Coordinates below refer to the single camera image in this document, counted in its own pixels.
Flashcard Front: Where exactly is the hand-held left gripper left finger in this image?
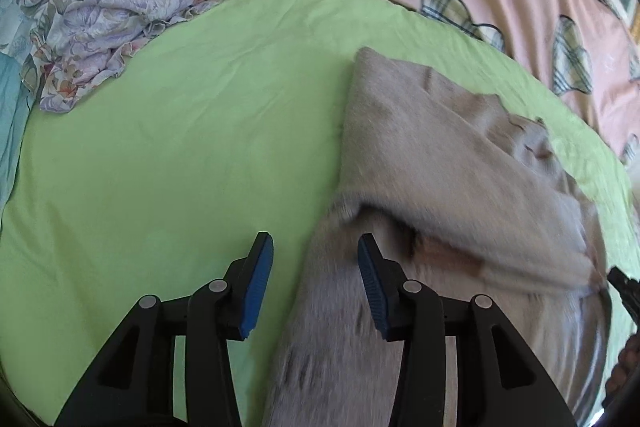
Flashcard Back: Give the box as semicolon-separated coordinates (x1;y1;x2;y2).
54;232;275;427

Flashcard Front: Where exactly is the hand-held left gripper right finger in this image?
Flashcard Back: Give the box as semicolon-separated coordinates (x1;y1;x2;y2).
357;233;578;427

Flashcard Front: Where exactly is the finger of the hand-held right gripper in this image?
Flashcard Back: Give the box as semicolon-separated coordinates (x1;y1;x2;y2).
606;266;640;325

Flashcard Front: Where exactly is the grey knitted sweater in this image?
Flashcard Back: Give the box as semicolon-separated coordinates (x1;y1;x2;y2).
265;47;613;427

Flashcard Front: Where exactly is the person's right hand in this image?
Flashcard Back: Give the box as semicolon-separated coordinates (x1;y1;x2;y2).
603;339;638;408

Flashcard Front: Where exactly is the green bed sheet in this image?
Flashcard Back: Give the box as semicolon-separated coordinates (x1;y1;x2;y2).
0;0;640;425

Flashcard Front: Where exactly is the light blue floral sheet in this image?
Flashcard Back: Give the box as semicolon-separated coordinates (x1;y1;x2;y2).
0;52;36;218

